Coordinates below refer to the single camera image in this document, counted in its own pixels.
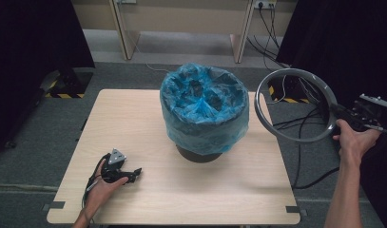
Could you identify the grey tape strip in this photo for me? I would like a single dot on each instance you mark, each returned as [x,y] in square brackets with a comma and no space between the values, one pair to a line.
[54,205]
[294,209]

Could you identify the hazard-striped stand base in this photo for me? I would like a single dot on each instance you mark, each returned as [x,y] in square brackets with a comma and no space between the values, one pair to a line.
[67,85]
[281,90]

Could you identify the grey plastic trash bin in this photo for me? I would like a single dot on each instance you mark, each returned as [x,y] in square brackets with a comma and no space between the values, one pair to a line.
[199,155]

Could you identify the person's left hand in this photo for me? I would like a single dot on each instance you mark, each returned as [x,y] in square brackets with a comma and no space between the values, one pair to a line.
[100,191]

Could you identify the blue plastic trash bag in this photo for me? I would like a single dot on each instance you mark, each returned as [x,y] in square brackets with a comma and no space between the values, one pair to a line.
[203,107]

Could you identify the white wall power outlet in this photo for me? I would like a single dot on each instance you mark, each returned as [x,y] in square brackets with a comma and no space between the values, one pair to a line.
[264,3]

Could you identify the black curtain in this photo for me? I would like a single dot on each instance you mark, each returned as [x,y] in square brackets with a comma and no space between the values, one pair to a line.
[29,63]
[356,47]

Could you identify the person's right hand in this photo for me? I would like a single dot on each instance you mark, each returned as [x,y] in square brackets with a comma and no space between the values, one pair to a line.
[356,142]

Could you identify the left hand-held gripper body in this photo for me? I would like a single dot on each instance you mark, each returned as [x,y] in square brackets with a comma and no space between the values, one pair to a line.
[113,169]

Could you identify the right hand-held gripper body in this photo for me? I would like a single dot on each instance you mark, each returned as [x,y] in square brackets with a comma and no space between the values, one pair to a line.
[371,110]

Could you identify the beige desk leg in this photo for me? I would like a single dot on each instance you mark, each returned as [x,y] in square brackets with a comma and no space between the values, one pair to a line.
[126,34]
[241,38]

